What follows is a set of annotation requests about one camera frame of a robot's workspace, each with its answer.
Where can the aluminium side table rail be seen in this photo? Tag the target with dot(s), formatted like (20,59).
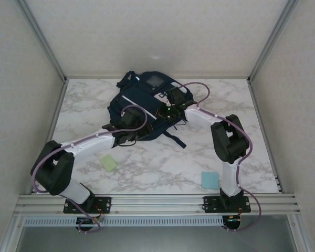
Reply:
(257,105)
(59,105)

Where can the aluminium mounting rail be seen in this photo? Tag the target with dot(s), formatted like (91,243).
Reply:
(157,204)

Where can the navy blue backpack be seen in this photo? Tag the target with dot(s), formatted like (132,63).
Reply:
(136,97)

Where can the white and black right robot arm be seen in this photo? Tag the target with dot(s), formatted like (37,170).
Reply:
(202,118)

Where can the aluminium lower frame leg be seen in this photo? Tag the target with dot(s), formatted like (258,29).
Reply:
(13,233)
(302,233)

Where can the light blue sticky note pad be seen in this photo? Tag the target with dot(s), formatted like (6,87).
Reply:
(210,180)

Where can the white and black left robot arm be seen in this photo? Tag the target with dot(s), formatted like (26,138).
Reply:
(89,147)

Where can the green sticky note pad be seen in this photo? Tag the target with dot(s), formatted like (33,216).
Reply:
(109,163)

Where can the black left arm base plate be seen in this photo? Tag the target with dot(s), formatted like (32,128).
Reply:
(105,203)

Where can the aluminium back frame bar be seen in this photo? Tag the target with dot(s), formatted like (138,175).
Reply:
(212,77)

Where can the aluminium frame post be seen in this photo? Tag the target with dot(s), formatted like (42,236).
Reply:
(272,39)
(43,39)

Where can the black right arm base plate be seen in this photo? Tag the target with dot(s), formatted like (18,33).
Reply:
(210,203)

